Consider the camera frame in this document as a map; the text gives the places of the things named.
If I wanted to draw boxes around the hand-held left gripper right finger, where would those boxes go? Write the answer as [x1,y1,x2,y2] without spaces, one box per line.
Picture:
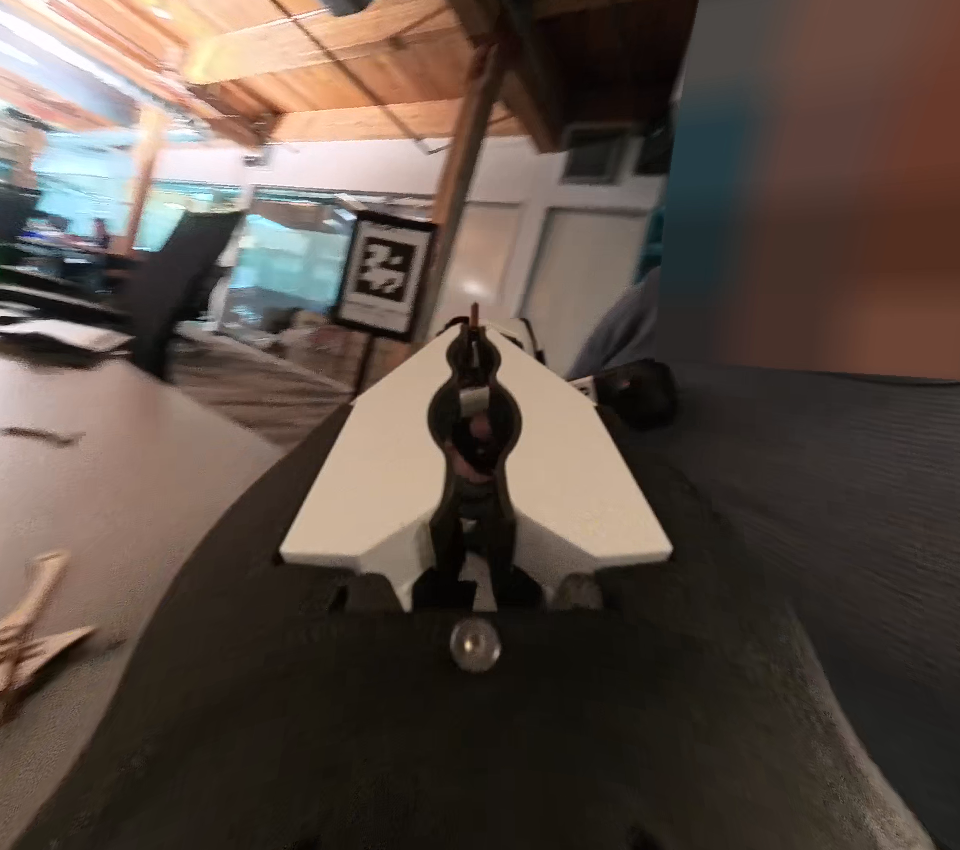
[478,323,675,610]

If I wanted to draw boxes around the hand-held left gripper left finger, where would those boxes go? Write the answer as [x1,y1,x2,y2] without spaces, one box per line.
[279,321,477,613]

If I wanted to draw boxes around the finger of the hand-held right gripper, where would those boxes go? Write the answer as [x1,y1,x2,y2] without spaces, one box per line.
[487,316,545,364]

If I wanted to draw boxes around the wooden bicycle model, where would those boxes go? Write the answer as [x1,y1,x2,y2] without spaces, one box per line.
[0,548,100,725]

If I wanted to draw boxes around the person's right forearm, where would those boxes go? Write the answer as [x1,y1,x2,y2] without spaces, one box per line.
[566,265,665,379]

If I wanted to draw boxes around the black and white tag board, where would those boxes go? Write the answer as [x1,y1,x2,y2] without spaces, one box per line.
[333,211,438,341]

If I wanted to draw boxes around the black office chair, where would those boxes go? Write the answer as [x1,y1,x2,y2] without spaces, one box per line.
[123,208,249,382]

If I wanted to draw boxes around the white papers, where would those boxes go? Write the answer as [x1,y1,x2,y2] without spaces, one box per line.
[0,316,138,358]

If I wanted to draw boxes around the wooden post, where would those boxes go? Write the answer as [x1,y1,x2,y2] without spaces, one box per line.
[416,40,511,341]

